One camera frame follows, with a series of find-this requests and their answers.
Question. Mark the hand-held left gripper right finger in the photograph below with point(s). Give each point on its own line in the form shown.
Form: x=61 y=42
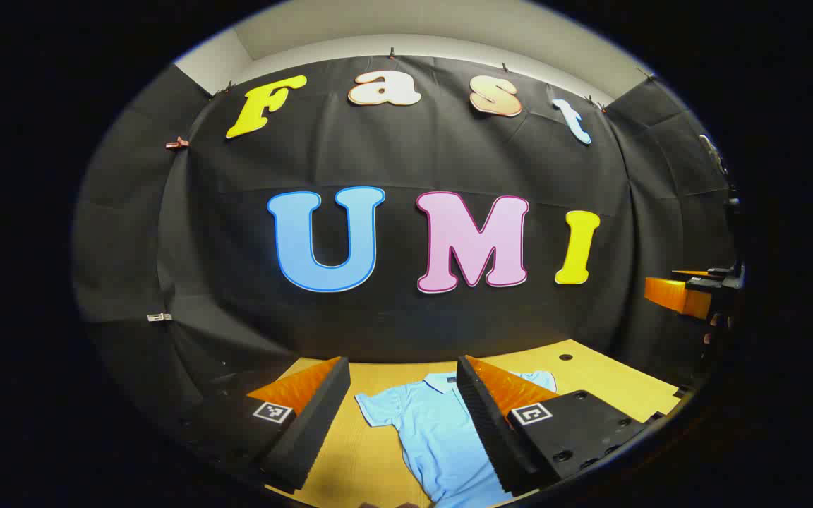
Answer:
x=491 y=437

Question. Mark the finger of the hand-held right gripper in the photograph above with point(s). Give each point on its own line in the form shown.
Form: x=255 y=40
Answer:
x=682 y=298
x=720 y=279

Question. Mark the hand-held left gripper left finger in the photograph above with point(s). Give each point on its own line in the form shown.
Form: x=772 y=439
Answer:
x=315 y=430

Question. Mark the light blue T-shirt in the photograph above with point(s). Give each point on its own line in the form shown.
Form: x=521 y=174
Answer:
x=435 y=437

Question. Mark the black backdrop cloth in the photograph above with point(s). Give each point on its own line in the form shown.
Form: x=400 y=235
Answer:
x=392 y=331

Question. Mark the white cloth clip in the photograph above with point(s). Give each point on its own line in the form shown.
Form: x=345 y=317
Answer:
x=159 y=317

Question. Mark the red cloth clip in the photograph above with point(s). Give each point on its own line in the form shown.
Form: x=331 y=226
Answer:
x=177 y=144

